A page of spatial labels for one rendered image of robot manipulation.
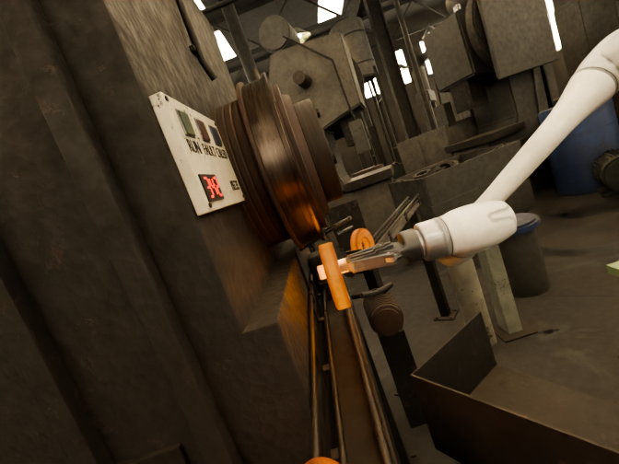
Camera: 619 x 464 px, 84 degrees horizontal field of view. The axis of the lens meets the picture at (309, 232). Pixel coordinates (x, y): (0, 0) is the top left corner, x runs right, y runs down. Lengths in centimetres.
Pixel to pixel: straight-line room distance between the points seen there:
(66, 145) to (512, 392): 78
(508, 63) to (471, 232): 361
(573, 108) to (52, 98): 100
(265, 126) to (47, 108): 38
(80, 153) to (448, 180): 287
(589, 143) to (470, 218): 342
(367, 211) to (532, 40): 243
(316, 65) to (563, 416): 345
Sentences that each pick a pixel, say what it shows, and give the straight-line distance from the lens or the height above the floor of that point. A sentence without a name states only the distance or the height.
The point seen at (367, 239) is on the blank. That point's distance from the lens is 151.
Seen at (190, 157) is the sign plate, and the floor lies 114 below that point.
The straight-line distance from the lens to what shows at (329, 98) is 367.
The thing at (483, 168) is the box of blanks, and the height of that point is 63.
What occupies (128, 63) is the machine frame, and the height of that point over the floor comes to 128.
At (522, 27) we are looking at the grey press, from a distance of 459.
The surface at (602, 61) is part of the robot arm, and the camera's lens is 111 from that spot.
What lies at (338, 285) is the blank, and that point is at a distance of 73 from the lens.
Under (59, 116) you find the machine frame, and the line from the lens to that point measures 57.
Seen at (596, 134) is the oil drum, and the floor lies 53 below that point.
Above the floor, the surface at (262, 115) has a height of 122.
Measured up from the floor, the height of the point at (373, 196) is 66.
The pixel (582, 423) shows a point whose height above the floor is 60.
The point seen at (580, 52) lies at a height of 137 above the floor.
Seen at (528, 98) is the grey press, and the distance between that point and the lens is 487.
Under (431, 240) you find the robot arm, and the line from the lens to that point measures 78.
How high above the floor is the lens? 105
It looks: 8 degrees down
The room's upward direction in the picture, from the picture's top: 20 degrees counter-clockwise
